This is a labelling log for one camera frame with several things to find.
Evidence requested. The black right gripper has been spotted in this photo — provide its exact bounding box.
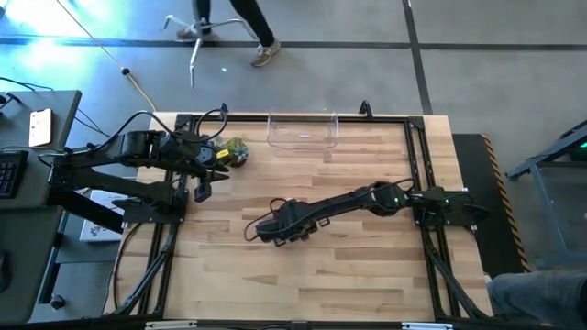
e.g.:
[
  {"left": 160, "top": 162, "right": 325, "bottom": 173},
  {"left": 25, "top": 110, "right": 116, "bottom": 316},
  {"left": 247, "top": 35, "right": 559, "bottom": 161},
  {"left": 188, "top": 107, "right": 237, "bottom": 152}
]
[{"left": 254, "top": 199, "right": 325, "bottom": 247}]

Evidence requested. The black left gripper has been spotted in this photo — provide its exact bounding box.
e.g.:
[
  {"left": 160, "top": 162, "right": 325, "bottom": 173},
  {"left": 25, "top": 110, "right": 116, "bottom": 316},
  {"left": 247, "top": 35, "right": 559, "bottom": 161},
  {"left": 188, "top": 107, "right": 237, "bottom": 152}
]
[{"left": 181, "top": 159, "right": 230, "bottom": 184}]

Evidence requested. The clear plastic basket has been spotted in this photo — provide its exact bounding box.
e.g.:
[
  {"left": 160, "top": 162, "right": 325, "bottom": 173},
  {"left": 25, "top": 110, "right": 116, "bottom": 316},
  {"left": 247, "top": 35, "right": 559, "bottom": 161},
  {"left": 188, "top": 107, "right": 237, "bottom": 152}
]
[{"left": 266, "top": 112, "right": 340, "bottom": 160}]

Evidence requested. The potted succulent plant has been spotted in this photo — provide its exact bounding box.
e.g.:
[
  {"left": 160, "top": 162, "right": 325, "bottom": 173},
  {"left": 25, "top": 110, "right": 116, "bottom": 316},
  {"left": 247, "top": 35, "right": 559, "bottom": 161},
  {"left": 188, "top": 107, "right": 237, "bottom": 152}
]
[{"left": 215, "top": 136, "right": 250, "bottom": 168}]

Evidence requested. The metal chair base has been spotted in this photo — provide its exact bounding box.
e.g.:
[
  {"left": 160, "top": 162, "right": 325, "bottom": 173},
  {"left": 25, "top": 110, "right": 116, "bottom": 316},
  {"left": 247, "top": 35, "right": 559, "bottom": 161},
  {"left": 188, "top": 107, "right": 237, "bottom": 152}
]
[{"left": 161, "top": 13, "right": 259, "bottom": 89}]

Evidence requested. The white printed booklet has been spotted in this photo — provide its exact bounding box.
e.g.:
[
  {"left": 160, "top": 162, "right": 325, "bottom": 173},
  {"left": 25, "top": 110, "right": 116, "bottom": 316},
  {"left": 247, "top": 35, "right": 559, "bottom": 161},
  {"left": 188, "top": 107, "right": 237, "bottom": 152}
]
[{"left": 79, "top": 189, "right": 128, "bottom": 243}]

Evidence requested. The black desk support beam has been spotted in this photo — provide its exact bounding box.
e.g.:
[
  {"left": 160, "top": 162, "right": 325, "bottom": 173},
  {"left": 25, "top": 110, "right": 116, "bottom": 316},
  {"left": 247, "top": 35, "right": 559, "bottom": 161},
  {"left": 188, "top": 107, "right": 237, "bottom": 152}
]
[{"left": 47, "top": 187, "right": 126, "bottom": 236}]

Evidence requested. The person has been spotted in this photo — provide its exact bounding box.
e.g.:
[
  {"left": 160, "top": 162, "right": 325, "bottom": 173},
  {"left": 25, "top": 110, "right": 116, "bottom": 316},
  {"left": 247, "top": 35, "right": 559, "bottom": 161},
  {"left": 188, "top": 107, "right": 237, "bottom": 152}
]
[
  {"left": 176, "top": 0, "right": 282, "bottom": 69},
  {"left": 484, "top": 269, "right": 587, "bottom": 330}
]

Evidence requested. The white smartphone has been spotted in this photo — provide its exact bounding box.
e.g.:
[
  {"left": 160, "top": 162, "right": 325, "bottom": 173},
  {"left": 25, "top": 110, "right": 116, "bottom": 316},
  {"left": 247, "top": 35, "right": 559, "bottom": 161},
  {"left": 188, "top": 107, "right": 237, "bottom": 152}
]
[{"left": 28, "top": 107, "right": 54, "bottom": 149}]

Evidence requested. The grey side desk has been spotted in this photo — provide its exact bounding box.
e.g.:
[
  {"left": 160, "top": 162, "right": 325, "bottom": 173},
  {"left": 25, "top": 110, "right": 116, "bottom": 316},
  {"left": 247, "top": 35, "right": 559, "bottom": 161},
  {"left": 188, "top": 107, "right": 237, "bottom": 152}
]
[{"left": 0, "top": 89, "right": 83, "bottom": 325}]

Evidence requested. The black hazard-striped floor mat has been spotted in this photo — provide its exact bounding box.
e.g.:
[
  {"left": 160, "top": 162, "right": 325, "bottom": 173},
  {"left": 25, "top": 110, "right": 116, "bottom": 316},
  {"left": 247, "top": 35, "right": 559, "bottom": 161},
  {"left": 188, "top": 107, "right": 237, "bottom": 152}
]
[{"left": 451, "top": 132, "right": 548, "bottom": 276}]

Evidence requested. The black keyboard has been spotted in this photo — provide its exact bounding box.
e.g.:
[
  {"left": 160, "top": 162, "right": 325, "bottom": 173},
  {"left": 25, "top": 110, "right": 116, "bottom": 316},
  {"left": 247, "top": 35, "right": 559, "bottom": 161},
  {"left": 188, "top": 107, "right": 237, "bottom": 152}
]
[{"left": 0, "top": 149, "right": 29, "bottom": 200}]

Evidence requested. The blue-grey metal cart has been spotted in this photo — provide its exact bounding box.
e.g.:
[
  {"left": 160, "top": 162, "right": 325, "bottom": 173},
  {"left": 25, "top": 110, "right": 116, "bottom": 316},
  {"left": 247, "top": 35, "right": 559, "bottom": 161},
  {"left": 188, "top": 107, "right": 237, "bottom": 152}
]
[{"left": 504, "top": 118, "right": 587, "bottom": 269}]

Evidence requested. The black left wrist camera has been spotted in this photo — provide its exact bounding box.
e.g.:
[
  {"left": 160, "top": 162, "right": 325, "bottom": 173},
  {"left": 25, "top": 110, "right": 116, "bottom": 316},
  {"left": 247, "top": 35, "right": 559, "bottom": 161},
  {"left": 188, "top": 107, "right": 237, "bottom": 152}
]
[{"left": 194, "top": 181, "right": 214, "bottom": 204}]

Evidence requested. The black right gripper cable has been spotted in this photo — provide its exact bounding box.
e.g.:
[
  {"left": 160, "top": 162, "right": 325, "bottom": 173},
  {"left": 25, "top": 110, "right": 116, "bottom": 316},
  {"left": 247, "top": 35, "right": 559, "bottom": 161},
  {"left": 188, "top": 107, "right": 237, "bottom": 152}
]
[{"left": 244, "top": 208, "right": 276, "bottom": 243}]

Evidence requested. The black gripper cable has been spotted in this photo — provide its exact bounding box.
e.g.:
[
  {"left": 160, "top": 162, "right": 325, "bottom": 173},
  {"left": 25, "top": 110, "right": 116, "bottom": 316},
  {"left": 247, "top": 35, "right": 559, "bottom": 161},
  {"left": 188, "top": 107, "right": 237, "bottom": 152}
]
[
  {"left": 196, "top": 108, "right": 229, "bottom": 144},
  {"left": 244, "top": 208, "right": 276, "bottom": 243}
]

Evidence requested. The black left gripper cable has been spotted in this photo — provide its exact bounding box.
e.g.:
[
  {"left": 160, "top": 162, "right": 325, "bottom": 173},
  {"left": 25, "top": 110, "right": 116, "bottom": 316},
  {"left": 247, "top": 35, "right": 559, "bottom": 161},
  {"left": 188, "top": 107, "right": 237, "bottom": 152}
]
[{"left": 196, "top": 108, "right": 229, "bottom": 144}]

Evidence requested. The black aluminium table frame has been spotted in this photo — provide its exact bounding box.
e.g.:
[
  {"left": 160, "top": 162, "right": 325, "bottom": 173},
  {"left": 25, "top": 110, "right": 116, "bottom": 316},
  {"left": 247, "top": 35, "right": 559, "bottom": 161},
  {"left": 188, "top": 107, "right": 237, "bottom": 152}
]
[{"left": 111, "top": 99, "right": 495, "bottom": 322}]

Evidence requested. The yellow floor cable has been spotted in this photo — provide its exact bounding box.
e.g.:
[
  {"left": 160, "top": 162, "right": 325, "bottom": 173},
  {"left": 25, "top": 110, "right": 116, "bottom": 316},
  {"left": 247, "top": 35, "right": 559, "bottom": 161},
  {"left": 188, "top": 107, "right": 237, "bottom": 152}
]
[{"left": 53, "top": 0, "right": 158, "bottom": 113}]

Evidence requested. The silver metal bracket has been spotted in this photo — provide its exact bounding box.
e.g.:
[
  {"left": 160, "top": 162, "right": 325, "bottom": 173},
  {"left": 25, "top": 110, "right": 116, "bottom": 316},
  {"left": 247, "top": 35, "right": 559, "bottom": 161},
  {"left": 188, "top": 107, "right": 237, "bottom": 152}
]
[
  {"left": 401, "top": 321, "right": 455, "bottom": 330},
  {"left": 145, "top": 320, "right": 199, "bottom": 330}
]

